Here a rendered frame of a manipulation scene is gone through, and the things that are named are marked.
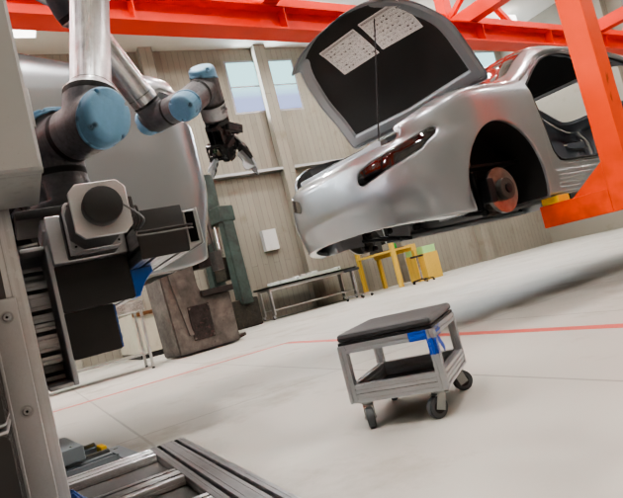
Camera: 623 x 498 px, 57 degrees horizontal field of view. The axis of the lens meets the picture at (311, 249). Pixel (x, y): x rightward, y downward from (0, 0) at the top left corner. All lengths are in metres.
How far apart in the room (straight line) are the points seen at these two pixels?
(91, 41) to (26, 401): 0.78
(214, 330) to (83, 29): 7.01
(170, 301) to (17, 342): 7.05
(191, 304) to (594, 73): 5.75
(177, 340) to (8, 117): 7.25
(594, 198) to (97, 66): 3.55
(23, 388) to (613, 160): 3.82
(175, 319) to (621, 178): 5.72
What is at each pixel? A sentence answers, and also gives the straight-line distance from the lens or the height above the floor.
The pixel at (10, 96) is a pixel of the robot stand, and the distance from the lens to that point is 0.86.
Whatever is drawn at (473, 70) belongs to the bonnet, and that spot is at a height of 1.75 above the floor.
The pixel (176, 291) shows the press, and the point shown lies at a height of 0.88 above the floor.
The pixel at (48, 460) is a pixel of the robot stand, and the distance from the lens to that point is 1.01.
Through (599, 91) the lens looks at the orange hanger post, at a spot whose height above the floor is 1.30.
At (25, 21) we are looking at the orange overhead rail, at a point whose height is 2.97.
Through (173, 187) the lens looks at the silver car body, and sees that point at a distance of 2.63.
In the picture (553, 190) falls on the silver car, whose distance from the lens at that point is 4.48.
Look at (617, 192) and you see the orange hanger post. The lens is 4.27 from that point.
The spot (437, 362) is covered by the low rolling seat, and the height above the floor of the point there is 0.19.
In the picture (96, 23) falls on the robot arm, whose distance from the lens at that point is 1.44.
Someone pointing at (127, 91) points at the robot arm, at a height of 1.15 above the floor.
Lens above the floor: 0.53
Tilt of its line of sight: 3 degrees up
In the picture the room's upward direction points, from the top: 14 degrees counter-clockwise
